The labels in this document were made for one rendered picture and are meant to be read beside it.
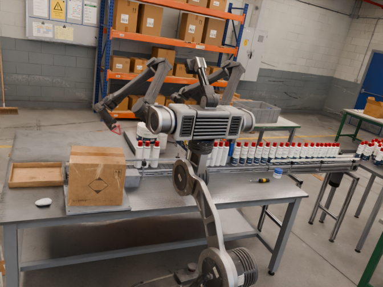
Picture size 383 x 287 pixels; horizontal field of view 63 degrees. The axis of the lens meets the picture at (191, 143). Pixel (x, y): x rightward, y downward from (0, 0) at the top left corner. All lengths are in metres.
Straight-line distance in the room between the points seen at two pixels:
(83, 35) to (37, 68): 1.01
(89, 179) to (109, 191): 0.14
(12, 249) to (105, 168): 0.65
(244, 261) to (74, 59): 5.51
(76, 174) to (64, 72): 4.78
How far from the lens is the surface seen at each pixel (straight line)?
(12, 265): 2.08
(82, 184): 1.83
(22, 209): 1.94
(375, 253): 2.99
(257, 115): 4.37
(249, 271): 1.53
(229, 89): 1.98
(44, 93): 6.53
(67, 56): 6.43
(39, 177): 2.24
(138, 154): 2.25
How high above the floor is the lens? 1.90
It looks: 20 degrees down
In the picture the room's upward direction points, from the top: 10 degrees clockwise
